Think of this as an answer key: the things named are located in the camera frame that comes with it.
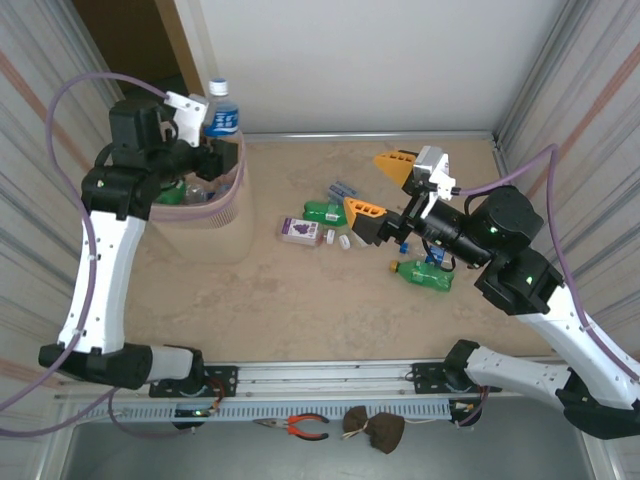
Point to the aluminium table edge rail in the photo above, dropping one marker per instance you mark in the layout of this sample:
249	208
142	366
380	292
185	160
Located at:
350	135

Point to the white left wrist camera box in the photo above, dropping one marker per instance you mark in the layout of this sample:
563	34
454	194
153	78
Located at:
187	117

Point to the brown wooden door frame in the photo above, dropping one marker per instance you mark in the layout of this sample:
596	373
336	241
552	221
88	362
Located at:
180	50

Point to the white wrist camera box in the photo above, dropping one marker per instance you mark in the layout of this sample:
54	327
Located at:
187	117
430	165

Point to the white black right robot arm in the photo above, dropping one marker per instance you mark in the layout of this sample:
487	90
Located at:
525	375

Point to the green bottle yellow cap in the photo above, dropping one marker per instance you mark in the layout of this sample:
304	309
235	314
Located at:
425	276
320	212
172	194

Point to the blue-capped blue label bottle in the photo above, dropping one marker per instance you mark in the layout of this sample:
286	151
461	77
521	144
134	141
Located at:
404	246

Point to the purple grape label bottle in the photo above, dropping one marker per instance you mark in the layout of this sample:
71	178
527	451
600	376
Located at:
299	230

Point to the white-capped blue label bottle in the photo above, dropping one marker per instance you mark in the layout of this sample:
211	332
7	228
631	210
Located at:
222	120

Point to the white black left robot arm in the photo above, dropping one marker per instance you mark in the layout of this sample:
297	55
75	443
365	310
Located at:
105	280

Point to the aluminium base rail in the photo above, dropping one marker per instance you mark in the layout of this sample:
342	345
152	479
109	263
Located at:
325	375

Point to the beige ribbed waste bin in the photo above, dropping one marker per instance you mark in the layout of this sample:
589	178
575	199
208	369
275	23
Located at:
210	240

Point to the brown cloth pouch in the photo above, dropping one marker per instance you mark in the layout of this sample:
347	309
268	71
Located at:
387	432

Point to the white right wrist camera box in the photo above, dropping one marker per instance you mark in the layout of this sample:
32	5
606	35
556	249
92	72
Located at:
430	165

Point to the small green circuit board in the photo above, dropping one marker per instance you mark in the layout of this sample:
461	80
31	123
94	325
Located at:
192	413

